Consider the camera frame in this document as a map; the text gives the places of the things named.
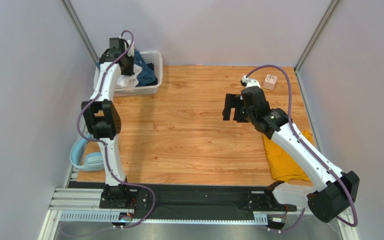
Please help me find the white t shirt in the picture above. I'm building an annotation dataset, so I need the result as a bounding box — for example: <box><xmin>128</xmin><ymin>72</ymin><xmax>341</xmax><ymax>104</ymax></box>
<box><xmin>116</xmin><ymin>64</ymin><xmax>143</xmax><ymax>89</ymax></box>

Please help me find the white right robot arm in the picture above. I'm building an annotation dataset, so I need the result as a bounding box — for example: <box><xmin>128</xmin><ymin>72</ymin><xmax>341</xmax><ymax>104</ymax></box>
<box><xmin>222</xmin><ymin>86</ymin><xmax>360</xmax><ymax>223</ymax></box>

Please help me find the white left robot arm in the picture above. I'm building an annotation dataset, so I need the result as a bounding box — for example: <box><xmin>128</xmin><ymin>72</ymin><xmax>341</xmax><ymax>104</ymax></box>
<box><xmin>79</xmin><ymin>36</ymin><xmax>135</xmax><ymax>202</ymax></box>

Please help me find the blue t shirt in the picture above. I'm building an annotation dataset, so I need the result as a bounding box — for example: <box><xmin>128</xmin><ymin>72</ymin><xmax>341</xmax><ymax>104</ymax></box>
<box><xmin>96</xmin><ymin>50</ymin><xmax>159</xmax><ymax>87</ymax></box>

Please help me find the white plastic laundry basket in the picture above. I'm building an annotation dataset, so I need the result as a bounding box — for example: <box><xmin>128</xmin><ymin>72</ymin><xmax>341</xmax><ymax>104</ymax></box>
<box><xmin>93</xmin><ymin>50</ymin><xmax>164</xmax><ymax>98</ymax></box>

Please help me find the small pink box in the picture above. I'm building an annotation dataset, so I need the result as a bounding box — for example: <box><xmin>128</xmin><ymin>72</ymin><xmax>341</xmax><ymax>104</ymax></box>
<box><xmin>262</xmin><ymin>74</ymin><xmax>278</xmax><ymax>91</ymax></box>

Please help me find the folded yellow t shirt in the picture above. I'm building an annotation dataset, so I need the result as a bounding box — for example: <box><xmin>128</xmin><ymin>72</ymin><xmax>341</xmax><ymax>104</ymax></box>
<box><xmin>262</xmin><ymin>134</ymin><xmax>311</xmax><ymax>185</ymax></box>

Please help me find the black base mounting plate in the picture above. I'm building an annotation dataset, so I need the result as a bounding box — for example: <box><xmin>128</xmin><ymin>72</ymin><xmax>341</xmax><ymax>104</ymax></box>
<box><xmin>68</xmin><ymin>180</ymin><xmax>298</xmax><ymax>221</ymax></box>

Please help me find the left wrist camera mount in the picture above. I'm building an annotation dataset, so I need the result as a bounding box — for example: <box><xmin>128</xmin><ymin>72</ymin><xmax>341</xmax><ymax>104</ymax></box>
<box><xmin>125</xmin><ymin>39</ymin><xmax>135</xmax><ymax>57</ymax></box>

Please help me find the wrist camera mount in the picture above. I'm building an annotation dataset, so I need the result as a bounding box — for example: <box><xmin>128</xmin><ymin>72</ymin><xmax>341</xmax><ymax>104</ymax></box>
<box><xmin>240</xmin><ymin>75</ymin><xmax>261</xmax><ymax>89</ymax></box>
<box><xmin>125</xmin><ymin>39</ymin><xmax>135</xmax><ymax>57</ymax></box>

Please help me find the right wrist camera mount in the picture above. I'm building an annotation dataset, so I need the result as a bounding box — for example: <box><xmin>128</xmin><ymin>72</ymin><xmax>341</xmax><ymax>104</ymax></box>
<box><xmin>240</xmin><ymin>75</ymin><xmax>261</xmax><ymax>89</ymax></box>

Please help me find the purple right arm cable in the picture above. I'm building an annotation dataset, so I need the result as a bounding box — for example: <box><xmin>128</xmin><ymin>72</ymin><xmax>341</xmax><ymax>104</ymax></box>
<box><xmin>245</xmin><ymin>64</ymin><xmax>359</xmax><ymax>233</ymax></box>

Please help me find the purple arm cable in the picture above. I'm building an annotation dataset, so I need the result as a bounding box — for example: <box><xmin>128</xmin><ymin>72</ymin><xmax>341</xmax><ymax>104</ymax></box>
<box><xmin>76</xmin><ymin>30</ymin><xmax>157</xmax><ymax>229</ymax></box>
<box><xmin>245</xmin><ymin>64</ymin><xmax>359</xmax><ymax>233</ymax></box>

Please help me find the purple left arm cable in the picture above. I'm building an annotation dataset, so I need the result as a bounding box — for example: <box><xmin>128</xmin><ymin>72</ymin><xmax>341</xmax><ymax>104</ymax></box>
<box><xmin>76</xmin><ymin>30</ymin><xmax>157</xmax><ymax>229</ymax></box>

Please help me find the aluminium frame rail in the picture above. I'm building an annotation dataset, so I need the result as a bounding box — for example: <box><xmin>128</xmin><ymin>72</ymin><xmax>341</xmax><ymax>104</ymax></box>
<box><xmin>39</xmin><ymin>182</ymin><xmax>359</xmax><ymax>240</ymax></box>

